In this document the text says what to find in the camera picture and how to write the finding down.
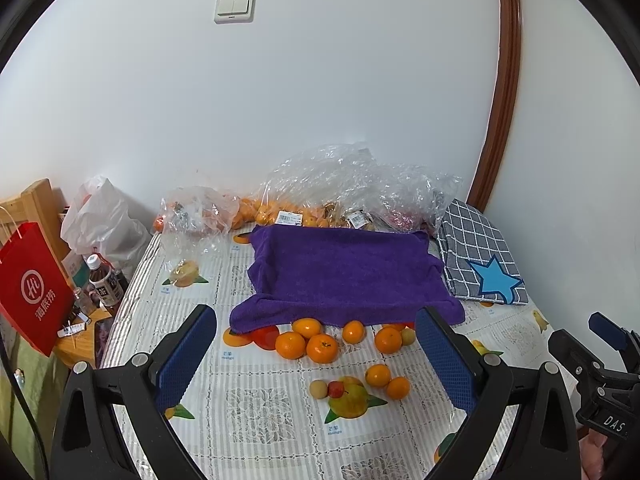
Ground pale yellow small fruit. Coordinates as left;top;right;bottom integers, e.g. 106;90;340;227
400;327;416;346

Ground large orange mandarin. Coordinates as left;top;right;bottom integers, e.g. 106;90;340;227
374;326;404;354

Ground small red fruit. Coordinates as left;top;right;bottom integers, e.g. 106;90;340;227
328;380;345;399

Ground small orange mandarin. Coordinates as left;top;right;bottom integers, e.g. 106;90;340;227
342;320;366;344

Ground orange mandarin one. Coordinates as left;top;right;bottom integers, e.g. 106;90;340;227
274;332;307;360

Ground pale yellow round fruit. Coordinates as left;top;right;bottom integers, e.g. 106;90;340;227
309;379;329;400

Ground mandarin with stem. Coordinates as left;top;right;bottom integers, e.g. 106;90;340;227
306;334;340;364

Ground oval orange mandarin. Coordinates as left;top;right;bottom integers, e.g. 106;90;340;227
292;318;323;339

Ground clear bag red fruits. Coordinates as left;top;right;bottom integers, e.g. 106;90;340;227
371;164;462;234

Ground person's right hand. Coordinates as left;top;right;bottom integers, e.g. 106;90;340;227
579;429;608;480

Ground wooden side table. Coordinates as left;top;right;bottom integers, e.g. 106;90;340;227
53;309;112;368

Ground grey checkered cloth blue star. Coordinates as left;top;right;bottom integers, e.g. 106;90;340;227
436;200;529;306

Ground red paper shopping bag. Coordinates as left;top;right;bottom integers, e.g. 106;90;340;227
0;222;74;356

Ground dark drink bottle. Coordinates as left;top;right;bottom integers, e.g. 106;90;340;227
86;254;124;309

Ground fruit print tablecloth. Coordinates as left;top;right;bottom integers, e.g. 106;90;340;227
98;224;582;480

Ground white plastic bag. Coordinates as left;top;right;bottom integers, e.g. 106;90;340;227
61;176;151;280

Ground clear plastic bag left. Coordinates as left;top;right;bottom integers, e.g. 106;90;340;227
160;185;240;264

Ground purple towel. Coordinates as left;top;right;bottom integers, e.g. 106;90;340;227
229;224;465;334

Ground clear bag of oranges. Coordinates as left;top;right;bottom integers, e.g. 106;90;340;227
241;144;381;231

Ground wooden chair frame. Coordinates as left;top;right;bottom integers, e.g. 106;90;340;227
1;179;70;262

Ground brown wooden door frame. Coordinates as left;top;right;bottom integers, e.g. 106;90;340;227
466;0;522;211

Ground white wall switch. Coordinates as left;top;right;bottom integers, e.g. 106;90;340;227
214;0;255;24

